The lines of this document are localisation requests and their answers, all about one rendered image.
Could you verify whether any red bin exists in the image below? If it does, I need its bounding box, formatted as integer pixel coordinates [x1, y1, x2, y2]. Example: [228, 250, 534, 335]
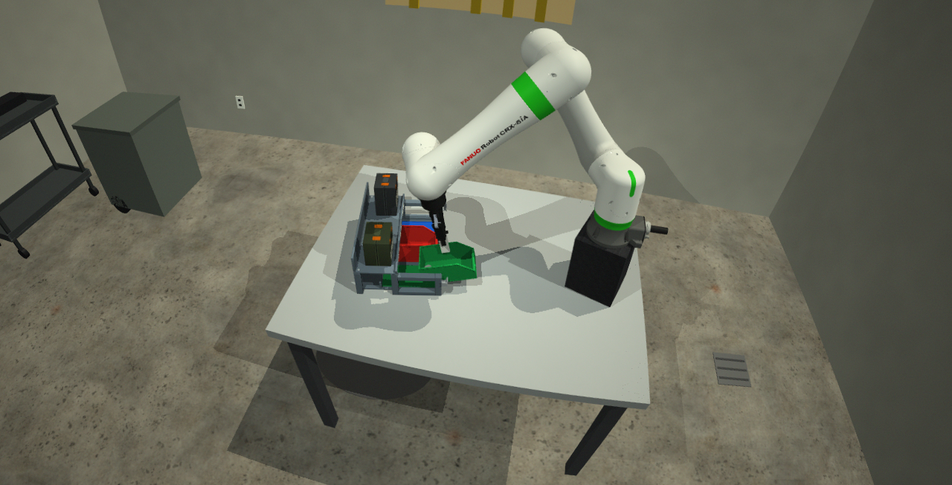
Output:
[399, 225, 438, 262]

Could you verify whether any green bin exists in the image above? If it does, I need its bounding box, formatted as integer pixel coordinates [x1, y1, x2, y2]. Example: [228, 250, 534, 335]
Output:
[419, 242, 477, 282]

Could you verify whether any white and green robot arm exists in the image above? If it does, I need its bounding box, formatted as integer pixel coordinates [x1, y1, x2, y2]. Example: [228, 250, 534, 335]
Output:
[402, 28, 668, 248]

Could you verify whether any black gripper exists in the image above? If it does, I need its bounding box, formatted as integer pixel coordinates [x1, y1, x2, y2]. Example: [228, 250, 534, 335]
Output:
[420, 195, 450, 253]

